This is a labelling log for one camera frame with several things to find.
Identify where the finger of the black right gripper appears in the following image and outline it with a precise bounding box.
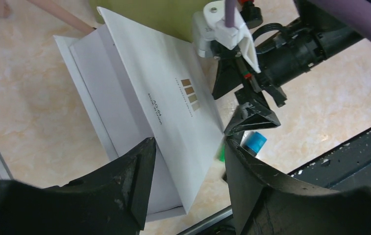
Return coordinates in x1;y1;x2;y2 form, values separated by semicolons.
224;88;281;136
212;60;247;100

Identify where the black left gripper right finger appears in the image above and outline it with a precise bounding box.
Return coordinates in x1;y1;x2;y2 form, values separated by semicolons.
225;138;371;235

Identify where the red and black dumbbell toy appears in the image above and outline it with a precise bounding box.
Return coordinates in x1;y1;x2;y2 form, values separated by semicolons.
238;0;263;29

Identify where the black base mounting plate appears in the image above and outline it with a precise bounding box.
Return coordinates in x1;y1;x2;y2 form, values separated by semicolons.
289;128;371;190

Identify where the green metal drawer cabinet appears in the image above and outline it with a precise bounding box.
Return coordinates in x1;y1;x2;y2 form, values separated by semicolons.
88;0;210;42

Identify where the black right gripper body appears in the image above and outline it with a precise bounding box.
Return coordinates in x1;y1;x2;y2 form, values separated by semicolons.
253;23;363;87

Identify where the pink music stand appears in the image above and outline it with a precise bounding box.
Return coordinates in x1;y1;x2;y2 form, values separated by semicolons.
0;0;97;35

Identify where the black blue highlighter marker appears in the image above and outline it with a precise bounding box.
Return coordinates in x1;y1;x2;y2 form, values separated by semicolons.
243;132;267;154

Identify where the white paper booklet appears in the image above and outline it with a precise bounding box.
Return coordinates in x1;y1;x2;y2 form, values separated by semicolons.
54;7;223;222

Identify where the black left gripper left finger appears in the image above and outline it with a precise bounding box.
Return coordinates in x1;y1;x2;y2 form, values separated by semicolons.
0;138;156;235

